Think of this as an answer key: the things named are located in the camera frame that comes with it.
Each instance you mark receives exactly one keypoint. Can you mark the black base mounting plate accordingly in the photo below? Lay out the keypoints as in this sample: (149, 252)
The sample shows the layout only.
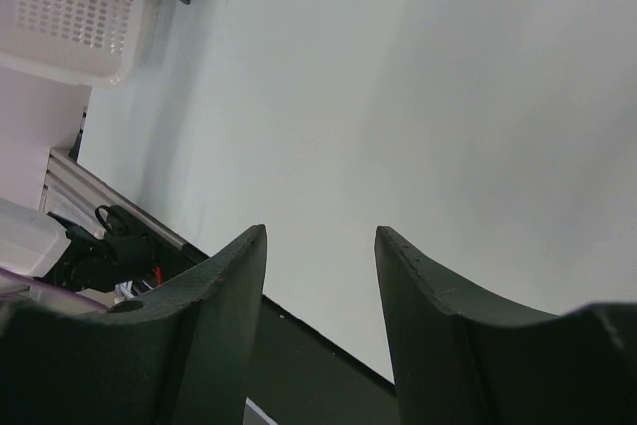
(298, 376)

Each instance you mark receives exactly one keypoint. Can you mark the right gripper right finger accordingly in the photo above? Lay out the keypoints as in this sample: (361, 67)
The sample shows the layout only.
(461, 354)

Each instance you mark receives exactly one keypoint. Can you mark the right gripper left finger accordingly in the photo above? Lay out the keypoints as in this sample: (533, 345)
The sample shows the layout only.
(178, 354)

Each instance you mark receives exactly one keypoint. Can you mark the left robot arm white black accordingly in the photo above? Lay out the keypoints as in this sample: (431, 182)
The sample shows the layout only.
(46, 250)

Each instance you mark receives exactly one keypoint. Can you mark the aluminium extrusion rail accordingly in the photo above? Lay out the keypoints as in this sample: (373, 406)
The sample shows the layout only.
(87, 192)

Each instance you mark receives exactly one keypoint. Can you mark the white perforated plastic basket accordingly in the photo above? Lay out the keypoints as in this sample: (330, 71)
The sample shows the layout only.
(79, 42)

